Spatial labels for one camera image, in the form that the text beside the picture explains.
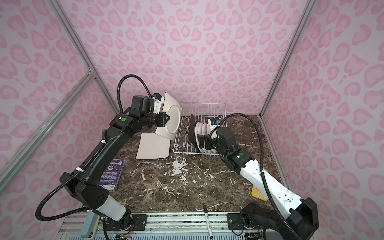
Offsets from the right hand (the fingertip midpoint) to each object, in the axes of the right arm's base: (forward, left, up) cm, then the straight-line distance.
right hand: (206, 132), depth 74 cm
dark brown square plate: (+7, +8, -9) cm, 14 cm away
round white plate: (+7, +5, -10) cm, 14 cm away
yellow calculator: (-20, -28, -28) cm, 44 cm away
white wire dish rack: (+39, +2, -25) cm, 47 cm away
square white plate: (+8, +35, -26) cm, 44 cm away
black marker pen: (-34, -1, -27) cm, 44 cm away
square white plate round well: (+11, +17, +7) cm, 21 cm away
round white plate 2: (+10, +1, -10) cm, 15 cm away
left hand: (+6, +18, +7) cm, 20 cm away
